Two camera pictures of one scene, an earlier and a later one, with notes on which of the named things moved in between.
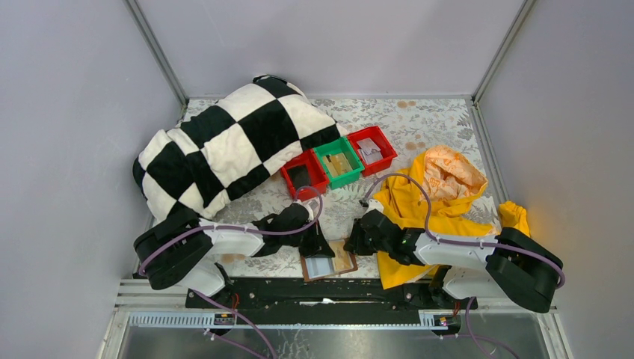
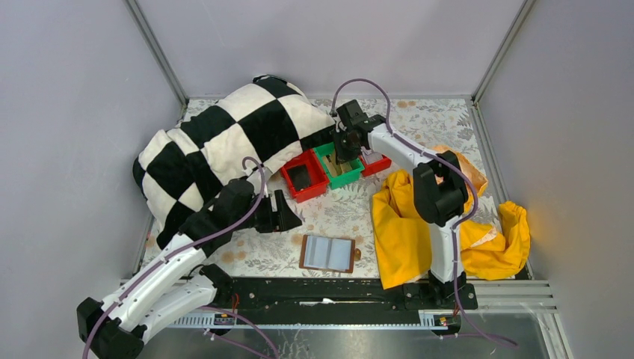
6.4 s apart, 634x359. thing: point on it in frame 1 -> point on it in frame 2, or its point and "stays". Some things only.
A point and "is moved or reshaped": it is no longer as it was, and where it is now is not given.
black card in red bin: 300,176 stays
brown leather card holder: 304,269 is moved or reshaped
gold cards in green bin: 337,164 stays
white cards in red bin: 369,150 stays
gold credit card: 342,259 -> 342,167
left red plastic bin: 306,176 stays
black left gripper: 313,241 -> 273,213
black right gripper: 360,238 -> 345,150
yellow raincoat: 435,197 stays
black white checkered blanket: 229,147 stays
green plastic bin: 340,161 stays
